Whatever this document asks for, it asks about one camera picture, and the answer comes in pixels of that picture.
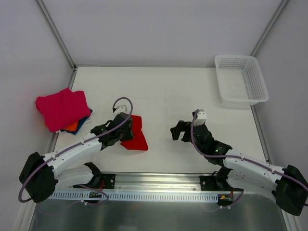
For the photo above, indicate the red t shirt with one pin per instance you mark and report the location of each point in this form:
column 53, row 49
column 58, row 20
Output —
column 138, row 143

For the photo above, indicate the right aluminium frame post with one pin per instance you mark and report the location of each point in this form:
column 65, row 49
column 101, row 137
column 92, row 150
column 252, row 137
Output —
column 269, row 27

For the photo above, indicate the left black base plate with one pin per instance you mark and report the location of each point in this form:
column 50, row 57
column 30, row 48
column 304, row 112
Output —
column 102, row 181

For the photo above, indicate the white plastic basket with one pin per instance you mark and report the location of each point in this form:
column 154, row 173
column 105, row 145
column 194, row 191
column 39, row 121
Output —
column 240, row 80

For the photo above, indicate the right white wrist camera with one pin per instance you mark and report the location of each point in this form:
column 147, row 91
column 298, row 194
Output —
column 200, row 118

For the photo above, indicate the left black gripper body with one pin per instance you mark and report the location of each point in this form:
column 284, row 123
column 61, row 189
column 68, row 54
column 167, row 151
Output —
column 125, row 130

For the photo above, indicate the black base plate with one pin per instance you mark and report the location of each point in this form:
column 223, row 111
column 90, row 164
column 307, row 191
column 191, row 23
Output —
column 214, row 183
column 102, row 181

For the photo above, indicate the left aluminium frame post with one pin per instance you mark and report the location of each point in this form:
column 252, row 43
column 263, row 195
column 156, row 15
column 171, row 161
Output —
column 52, row 26

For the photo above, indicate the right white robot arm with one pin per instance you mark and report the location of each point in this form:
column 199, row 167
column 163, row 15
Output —
column 286, row 186

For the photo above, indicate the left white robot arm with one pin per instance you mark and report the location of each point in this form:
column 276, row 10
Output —
column 43, row 174

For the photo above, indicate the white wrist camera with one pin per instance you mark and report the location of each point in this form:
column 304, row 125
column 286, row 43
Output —
column 200, row 118
column 120, row 109

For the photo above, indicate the folded pink t shirt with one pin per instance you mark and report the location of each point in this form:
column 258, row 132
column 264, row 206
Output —
column 50, row 106

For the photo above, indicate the aluminium mounting rail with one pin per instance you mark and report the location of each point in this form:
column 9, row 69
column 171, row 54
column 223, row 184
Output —
column 156, row 182

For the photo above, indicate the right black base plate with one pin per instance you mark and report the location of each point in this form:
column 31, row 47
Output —
column 214, row 183

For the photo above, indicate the aluminium frame post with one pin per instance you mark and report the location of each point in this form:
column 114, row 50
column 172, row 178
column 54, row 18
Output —
column 52, row 26
column 269, row 27

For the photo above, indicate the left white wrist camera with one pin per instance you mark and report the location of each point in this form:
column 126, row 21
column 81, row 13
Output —
column 120, row 109

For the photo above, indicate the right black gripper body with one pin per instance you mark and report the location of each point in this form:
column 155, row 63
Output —
column 186, row 132

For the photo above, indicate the white slotted cable duct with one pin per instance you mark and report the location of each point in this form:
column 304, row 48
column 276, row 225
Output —
column 136, row 196

